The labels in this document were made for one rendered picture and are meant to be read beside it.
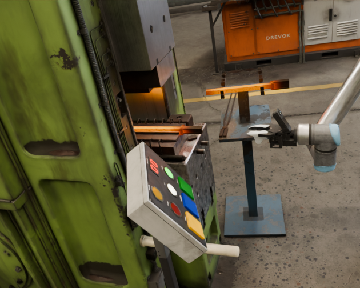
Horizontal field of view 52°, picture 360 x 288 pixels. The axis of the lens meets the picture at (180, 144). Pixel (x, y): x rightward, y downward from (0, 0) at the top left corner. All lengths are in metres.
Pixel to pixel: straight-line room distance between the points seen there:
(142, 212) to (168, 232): 0.11
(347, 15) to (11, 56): 4.39
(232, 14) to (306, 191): 2.84
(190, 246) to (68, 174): 0.65
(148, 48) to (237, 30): 3.70
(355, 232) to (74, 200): 1.74
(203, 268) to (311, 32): 3.76
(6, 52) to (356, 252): 2.12
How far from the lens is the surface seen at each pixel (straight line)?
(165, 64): 1.60
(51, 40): 1.31
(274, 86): 2.03
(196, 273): 2.19
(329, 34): 5.27
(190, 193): 1.35
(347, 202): 2.83
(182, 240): 1.14
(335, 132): 1.62
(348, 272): 2.41
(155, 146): 1.71
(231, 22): 5.07
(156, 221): 1.08
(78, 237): 1.94
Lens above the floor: 1.83
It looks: 31 degrees down
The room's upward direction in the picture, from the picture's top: 11 degrees counter-clockwise
